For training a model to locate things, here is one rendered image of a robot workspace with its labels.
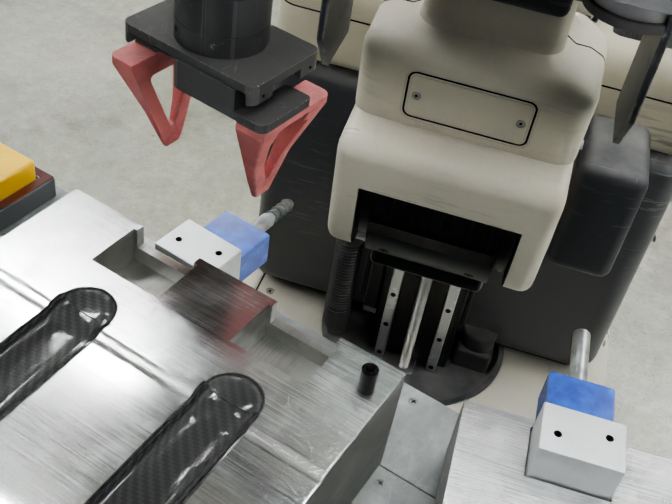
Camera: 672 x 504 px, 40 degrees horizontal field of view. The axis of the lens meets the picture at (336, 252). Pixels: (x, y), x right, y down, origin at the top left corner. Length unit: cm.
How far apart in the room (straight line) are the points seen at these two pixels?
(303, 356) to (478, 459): 12
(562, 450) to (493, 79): 40
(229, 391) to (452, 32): 46
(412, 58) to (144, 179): 131
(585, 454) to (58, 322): 31
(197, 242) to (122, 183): 143
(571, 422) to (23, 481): 31
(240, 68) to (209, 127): 173
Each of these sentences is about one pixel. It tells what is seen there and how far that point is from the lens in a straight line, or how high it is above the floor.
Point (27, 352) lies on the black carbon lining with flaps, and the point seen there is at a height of 88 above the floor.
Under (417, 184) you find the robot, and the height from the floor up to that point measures 77.
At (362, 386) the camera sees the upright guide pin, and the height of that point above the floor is 90.
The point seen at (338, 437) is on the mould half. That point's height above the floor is 89.
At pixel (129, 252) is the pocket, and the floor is 87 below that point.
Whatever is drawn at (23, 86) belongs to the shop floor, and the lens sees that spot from 241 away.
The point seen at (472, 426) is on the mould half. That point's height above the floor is 86.
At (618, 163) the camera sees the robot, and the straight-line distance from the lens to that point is 104.
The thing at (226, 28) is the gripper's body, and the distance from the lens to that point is 54.
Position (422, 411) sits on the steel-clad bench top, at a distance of 65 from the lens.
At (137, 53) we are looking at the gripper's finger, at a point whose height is 99.
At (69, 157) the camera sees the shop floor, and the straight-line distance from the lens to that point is 217.
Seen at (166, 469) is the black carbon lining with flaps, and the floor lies 88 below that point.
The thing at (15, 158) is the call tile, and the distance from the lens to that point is 77.
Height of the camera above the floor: 130
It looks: 41 degrees down
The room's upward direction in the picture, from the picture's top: 10 degrees clockwise
